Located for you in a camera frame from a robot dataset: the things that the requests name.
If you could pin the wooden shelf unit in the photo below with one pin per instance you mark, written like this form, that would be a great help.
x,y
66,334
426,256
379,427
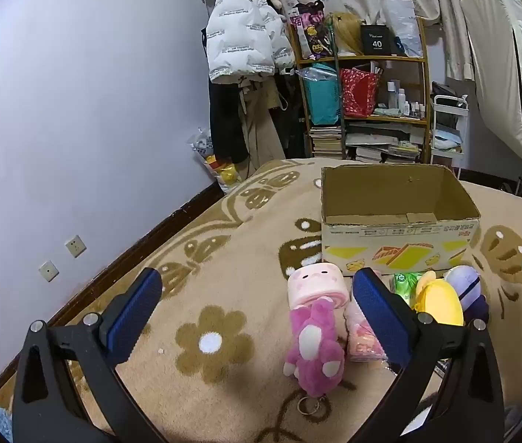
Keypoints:
x,y
362,59

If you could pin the yellow white plastic bag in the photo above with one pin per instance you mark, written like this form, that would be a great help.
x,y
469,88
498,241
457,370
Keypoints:
x,y
221,168

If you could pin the row of cosmetic bottles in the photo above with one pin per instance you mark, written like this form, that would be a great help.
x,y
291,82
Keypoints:
x,y
406,104

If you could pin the purple black printed bag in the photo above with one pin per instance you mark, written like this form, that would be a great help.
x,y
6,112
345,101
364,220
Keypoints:
x,y
311,32

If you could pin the pink roll plush toy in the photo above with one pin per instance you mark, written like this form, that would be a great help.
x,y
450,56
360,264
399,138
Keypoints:
x,y
316,286

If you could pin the white garment cover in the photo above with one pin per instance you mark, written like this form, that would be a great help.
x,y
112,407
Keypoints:
x,y
496,55

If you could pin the blonde wig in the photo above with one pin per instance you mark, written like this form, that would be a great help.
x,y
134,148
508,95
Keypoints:
x,y
346,32

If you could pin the printed cardboard box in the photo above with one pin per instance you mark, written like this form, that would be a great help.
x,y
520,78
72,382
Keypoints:
x,y
380,244

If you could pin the purple plush toy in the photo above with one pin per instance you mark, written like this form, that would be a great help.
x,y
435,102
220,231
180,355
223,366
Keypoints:
x,y
466,281

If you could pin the white wall socket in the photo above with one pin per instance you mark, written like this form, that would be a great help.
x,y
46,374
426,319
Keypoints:
x,y
75,246
48,271

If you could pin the green tissue pack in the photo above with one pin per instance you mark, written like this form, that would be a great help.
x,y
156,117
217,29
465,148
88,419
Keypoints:
x,y
403,286

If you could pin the teal bag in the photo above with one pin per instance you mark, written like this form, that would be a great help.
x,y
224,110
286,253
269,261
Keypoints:
x,y
320,97

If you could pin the stack of upright-spine books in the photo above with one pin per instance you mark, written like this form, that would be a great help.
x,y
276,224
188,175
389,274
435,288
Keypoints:
x,y
325,140

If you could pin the beige hanging coat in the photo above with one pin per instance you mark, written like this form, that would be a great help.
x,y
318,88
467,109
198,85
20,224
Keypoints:
x,y
263,129

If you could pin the pink soft packet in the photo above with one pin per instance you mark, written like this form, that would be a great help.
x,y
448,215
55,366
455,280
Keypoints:
x,y
357,341

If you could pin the white trolley cart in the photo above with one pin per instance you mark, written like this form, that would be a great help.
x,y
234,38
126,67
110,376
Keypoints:
x,y
447,122

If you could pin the black hanging coat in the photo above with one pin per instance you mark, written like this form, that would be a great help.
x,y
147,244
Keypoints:
x,y
224,120

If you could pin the white puffer jacket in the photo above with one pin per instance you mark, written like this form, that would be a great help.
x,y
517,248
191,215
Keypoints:
x,y
237,41

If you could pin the clear plastic bag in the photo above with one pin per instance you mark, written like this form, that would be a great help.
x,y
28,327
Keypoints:
x,y
403,23

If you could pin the black gift box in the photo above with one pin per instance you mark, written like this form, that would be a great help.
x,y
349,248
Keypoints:
x,y
377,40

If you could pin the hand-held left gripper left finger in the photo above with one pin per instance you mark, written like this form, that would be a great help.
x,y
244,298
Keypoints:
x,y
134,318

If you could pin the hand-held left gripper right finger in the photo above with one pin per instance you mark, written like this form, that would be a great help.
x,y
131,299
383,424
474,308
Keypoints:
x,y
380,318

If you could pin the yellow plush toy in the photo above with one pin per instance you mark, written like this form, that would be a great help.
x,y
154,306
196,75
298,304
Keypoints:
x,y
440,300

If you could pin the red patterned bag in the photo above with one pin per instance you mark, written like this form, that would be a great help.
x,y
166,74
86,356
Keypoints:
x,y
357,94

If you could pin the pile of loose books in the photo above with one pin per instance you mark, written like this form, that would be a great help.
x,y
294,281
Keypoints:
x,y
380,145

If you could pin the black hanging clothes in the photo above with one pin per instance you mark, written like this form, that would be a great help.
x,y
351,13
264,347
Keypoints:
x,y
293,120

